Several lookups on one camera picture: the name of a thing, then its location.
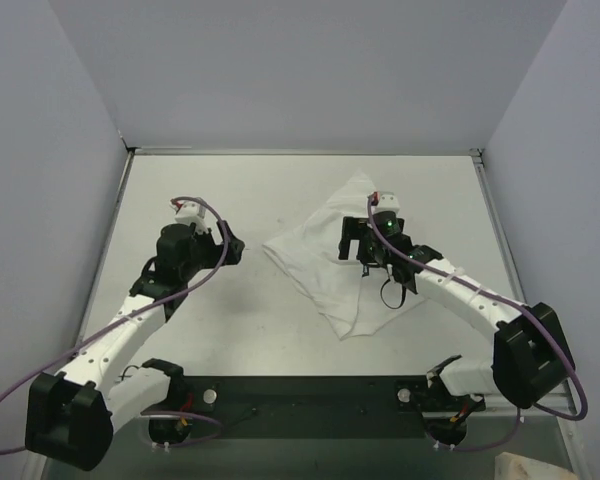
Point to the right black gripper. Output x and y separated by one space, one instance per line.
357 241

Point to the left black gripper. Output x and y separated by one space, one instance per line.
219 245

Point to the white t-shirt with flower print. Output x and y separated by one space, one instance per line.
353 304

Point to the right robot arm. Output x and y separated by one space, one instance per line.
530 356

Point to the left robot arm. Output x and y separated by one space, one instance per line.
72 415

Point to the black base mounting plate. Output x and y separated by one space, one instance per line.
312 407

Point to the beige object at corner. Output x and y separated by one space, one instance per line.
510 466

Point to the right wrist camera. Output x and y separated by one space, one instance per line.
384 201

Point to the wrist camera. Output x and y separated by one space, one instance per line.
190 214
384 201

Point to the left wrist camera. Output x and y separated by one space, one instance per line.
190 214

